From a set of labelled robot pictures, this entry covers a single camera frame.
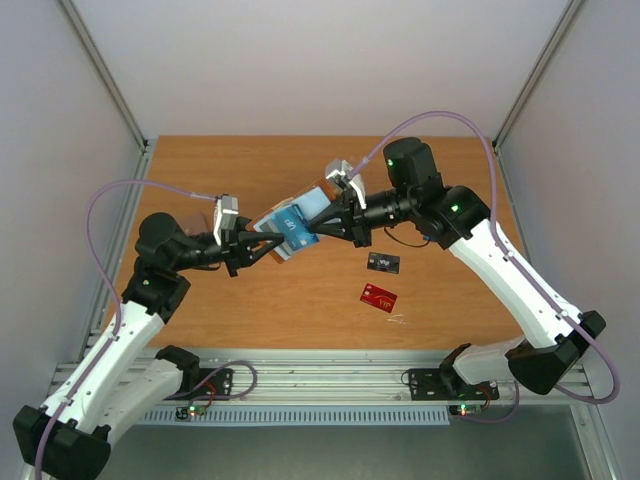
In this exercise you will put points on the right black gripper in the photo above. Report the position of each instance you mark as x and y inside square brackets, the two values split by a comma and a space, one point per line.
[358, 221]

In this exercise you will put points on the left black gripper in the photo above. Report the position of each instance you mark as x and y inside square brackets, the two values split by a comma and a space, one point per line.
[234, 249]

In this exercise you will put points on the brown leather card holder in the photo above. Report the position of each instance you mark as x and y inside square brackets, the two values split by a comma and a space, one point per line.
[312, 200]

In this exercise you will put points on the black VIP card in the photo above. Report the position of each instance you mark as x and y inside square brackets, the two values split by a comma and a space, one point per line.
[383, 262]

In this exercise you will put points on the red VIP card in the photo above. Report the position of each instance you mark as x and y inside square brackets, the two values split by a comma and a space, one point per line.
[378, 298]

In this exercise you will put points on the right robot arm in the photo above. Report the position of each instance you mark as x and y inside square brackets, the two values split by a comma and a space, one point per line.
[555, 333]

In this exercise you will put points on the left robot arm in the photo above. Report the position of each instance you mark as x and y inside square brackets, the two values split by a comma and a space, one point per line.
[71, 435]

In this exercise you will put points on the left circuit board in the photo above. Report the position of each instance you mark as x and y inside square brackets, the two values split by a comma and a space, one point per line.
[190, 412]

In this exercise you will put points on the circuit board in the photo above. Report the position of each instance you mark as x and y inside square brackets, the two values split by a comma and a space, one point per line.
[190, 412]
[465, 410]

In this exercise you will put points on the right circuit board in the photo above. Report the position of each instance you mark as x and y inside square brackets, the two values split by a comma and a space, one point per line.
[465, 410]

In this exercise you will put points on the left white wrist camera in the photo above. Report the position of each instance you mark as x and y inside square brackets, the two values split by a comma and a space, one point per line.
[225, 216]

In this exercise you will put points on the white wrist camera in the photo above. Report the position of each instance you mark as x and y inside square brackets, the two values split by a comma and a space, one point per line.
[225, 216]
[338, 172]

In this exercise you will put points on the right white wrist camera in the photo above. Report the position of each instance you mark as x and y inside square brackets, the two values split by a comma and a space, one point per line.
[338, 172]

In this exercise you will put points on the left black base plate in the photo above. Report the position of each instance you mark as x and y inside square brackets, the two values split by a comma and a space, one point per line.
[208, 380]

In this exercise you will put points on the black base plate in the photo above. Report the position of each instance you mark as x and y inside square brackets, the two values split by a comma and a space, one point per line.
[208, 380]
[430, 384]

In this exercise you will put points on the aluminium rail frame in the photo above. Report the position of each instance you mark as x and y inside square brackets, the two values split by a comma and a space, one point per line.
[323, 377]

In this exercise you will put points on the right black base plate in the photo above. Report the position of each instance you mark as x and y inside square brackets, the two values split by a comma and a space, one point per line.
[430, 384]

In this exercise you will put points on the grey slotted cable duct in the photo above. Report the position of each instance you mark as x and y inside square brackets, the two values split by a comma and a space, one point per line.
[274, 416]

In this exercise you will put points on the left aluminium corner post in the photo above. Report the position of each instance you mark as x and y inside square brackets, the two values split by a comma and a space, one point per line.
[98, 63]

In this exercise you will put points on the aluminium corner post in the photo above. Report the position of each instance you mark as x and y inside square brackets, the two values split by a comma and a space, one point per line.
[559, 33]
[98, 63]

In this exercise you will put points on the right aluminium corner post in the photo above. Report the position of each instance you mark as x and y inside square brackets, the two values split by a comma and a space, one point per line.
[559, 33]

